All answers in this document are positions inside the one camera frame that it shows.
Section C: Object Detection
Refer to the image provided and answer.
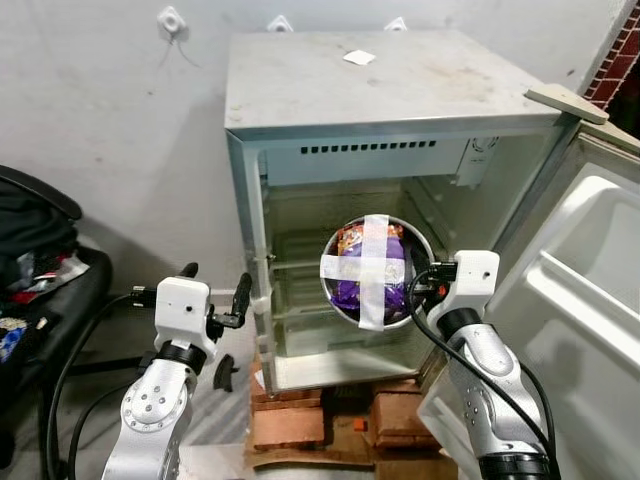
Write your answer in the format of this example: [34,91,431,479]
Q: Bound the round metal bowl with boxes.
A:
[320,215,438,331]

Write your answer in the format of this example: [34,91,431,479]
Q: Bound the white tape cross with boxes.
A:
[321,214,409,331]

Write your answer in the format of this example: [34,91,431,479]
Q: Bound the purple snack pack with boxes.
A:
[330,222,411,313]

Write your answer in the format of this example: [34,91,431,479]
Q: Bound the white fridge door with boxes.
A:
[415,85,640,480]

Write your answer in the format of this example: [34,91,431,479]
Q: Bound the small grey fridge body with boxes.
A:
[225,30,593,393]

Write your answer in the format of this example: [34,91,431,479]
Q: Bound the red brick stack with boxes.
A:
[368,380,443,449]
[247,375,329,453]

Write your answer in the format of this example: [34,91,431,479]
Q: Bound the white freezer compartment panel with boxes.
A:
[265,138,473,187]

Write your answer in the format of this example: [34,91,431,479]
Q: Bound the dark clothes pile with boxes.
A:
[0,190,83,293]

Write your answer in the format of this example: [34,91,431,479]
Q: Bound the white paper slip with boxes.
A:
[343,48,377,67]

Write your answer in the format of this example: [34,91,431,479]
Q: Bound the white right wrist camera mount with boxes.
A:
[440,250,501,319]

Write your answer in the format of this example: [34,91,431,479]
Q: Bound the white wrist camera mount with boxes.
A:
[154,277,213,351]
[440,250,501,319]

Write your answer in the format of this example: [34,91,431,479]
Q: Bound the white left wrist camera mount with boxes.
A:
[154,277,213,351]

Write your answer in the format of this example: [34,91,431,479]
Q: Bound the black left wrist camera cable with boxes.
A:
[42,285,159,480]

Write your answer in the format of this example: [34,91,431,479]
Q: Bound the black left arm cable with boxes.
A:
[66,380,141,480]

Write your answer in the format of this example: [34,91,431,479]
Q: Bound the round white wall hook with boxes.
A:
[157,5,189,41]

